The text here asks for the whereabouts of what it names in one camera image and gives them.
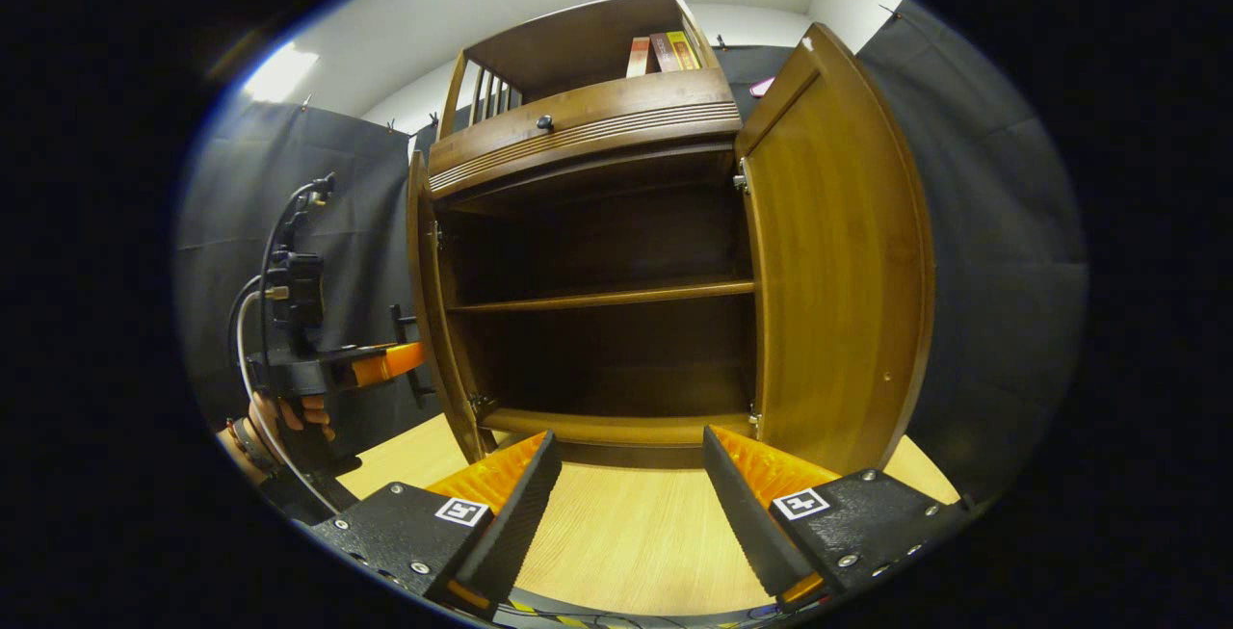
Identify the dark brown book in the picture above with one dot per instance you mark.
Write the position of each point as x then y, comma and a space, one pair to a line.
665, 52

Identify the wooden double-door shoe cabinet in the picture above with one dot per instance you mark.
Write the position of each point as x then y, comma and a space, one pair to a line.
578, 41

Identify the wooden cabinet drawer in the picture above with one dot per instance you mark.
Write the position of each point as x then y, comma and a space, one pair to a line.
597, 123

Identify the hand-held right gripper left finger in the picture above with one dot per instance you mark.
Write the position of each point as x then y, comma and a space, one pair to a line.
506, 528

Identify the wooden shoe cabinet door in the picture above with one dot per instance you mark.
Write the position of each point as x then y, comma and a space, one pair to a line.
838, 273
431, 253

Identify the black drawer knob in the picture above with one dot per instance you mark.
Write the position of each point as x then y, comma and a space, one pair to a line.
545, 122

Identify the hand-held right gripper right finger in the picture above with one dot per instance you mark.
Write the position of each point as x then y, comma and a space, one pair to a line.
747, 523

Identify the small ceiling light panel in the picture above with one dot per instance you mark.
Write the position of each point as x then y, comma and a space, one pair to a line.
279, 72

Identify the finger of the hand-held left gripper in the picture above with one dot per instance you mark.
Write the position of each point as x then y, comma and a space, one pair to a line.
385, 364

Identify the yellow book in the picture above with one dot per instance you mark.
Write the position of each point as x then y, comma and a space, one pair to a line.
683, 49

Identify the black backdrop cloth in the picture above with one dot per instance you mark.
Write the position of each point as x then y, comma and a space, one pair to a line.
992, 273

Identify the wooden inner shelf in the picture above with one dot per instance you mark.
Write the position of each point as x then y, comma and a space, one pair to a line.
597, 299

